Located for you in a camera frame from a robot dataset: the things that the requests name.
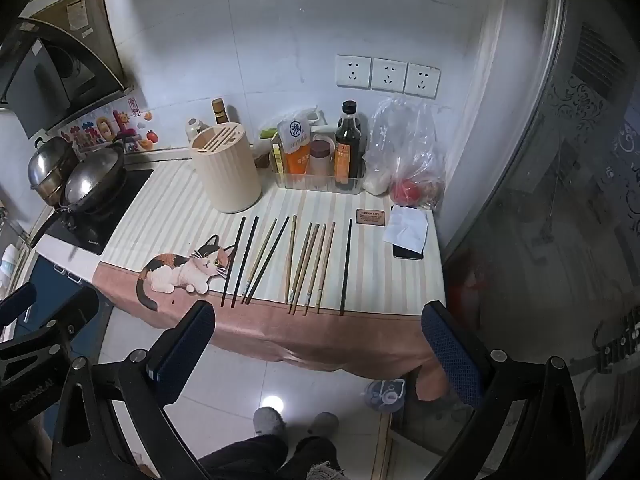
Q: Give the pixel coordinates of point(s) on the light wooden chopstick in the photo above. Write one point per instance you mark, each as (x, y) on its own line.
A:
(306, 265)
(300, 268)
(315, 270)
(326, 268)
(291, 260)
(259, 261)

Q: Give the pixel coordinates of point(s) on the cream ribbed utensil holder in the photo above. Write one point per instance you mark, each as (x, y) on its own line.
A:
(227, 170)

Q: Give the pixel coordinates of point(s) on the range hood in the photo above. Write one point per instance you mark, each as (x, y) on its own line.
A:
(45, 75)

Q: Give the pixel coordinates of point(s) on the striped cat print tablecloth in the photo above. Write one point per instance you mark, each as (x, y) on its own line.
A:
(280, 330)

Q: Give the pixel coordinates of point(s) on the dark chopstick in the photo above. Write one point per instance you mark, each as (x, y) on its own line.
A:
(245, 262)
(346, 267)
(267, 260)
(233, 262)

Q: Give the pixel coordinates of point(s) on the person's legs in dark pants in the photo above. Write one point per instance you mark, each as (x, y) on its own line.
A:
(270, 457)

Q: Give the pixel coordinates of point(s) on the wok with steel lid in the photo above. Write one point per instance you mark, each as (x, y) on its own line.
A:
(95, 175)

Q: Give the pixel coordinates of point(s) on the white powder bag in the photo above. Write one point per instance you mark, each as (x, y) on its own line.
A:
(376, 182)

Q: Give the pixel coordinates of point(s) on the small white jar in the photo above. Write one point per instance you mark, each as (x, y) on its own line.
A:
(196, 130)

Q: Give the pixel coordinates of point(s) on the steel pot with lid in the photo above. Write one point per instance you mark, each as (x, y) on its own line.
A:
(47, 165)

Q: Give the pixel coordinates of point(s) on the dark sauce bottle orange label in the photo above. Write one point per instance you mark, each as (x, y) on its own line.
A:
(347, 150)

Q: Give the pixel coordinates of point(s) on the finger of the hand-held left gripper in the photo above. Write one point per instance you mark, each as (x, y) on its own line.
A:
(80, 310)
(15, 299)

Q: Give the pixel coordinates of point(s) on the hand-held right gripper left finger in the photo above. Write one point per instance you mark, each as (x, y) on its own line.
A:
(182, 350)

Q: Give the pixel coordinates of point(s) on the patterned glass door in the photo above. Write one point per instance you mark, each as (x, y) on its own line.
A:
(550, 185)

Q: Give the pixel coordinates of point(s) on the bottle with gold cap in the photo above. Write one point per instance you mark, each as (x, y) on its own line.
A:
(220, 112)

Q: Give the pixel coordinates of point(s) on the clear plastic bag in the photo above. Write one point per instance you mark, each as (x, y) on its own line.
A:
(405, 150)

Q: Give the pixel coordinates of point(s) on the grey slipper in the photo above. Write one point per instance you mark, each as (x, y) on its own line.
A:
(323, 424)
(269, 421)

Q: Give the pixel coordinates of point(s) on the smartphone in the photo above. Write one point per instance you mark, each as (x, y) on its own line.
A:
(407, 254)

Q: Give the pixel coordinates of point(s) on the white wall socket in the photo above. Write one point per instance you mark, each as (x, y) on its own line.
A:
(422, 80)
(353, 71)
(388, 75)

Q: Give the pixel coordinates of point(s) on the colourful wall stickers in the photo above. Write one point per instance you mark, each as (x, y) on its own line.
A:
(100, 127)

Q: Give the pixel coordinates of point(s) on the black cooktop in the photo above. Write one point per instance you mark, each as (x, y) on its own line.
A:
(115, 210)

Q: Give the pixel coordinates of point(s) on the jar with brown lid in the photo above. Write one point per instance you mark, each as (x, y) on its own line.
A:
(321, 157)

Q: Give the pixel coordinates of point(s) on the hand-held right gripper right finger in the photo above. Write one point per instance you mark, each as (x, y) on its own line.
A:
(450, 350)

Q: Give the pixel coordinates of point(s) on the white and orange seasoning bag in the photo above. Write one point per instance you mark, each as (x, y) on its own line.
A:
(296, 147)

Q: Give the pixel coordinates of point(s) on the blue cabinet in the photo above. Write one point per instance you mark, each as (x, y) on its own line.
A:
(55, 280)

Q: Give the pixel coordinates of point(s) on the yellow seasoning box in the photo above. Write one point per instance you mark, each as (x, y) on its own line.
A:
(277, 160)

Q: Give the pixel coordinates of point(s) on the clear plastic organizer tray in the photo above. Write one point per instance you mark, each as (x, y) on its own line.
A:
(320, 182)

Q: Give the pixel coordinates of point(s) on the red tomato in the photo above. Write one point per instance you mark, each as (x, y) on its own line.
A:
(405, 192)

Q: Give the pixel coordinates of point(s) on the small brown card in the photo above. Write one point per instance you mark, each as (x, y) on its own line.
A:
(372, 218)

